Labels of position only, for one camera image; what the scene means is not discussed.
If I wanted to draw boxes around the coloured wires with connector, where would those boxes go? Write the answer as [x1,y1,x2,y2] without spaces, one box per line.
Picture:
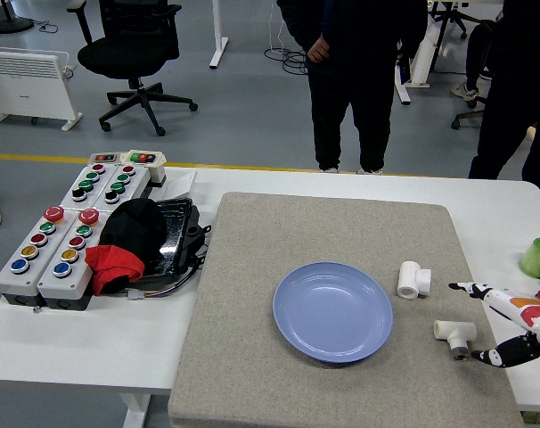
[127,267,200,302]

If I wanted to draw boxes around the five-button control box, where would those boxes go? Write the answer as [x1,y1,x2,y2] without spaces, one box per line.
[0,205,69,308]
[37,207,104,311]

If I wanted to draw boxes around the person's hand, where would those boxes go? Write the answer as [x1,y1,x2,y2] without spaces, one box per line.
[306,36,331,63]

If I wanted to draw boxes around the black office chair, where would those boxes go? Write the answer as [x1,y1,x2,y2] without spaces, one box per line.
[66,0,199,137]

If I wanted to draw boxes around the white table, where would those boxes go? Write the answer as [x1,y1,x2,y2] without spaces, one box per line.
[0,165,540,428]

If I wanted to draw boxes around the seated person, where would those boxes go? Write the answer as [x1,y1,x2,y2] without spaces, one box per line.
[450,20,498,102]

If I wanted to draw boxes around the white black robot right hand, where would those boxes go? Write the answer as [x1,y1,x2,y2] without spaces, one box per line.
[447,280,540,369]

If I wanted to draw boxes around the white desk leg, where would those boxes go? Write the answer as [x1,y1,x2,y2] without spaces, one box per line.
[209,0,230,70]

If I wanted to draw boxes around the four-button control box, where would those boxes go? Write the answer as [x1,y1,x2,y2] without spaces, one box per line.
[59,162,115,210]
[91,163,151,213]

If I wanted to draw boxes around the white switch box green red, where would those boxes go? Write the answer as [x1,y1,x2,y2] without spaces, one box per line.
[119,149,168,186]

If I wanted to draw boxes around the red cloth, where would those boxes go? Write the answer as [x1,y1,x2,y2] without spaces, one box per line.
[84,243,145,296]

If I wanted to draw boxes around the black chair base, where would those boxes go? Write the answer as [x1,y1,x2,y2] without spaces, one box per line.
[451,95,489,131]
[430,2,470,40]

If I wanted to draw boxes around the white panel heater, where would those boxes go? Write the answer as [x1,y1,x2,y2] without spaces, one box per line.
[0,46,84,132]

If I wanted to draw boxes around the green tape roll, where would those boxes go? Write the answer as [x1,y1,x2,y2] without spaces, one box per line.
[519,237,540,277]

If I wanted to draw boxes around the black tray device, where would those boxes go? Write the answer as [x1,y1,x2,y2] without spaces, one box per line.
[135,197,213,286]

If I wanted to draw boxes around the white paper sheet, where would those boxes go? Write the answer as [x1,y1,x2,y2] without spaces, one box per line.
[162,171,199,200]

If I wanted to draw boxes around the large white tee pipe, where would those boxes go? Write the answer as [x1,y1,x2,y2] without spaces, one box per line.
[396,260,434,300]

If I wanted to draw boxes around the black floor cables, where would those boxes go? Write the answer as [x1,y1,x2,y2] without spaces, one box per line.
[264,46,309,76]

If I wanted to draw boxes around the grey-brown mat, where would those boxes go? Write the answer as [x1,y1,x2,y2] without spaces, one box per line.
[167,191,526,428]

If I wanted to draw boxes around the blue plate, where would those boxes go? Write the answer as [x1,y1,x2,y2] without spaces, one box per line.
[272,261,394,365]

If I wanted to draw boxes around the black round stand base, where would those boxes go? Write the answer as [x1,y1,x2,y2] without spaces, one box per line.
[0,0,34,35]

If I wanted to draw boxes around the white tee pipe metal thread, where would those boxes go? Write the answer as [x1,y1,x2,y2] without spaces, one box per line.
[433,319,478,361]

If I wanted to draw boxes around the black cloth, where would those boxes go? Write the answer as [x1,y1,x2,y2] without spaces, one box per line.
[98,198,168,277]

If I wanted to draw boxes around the white desk frame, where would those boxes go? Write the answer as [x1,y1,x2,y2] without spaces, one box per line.
[394,0,445,106]

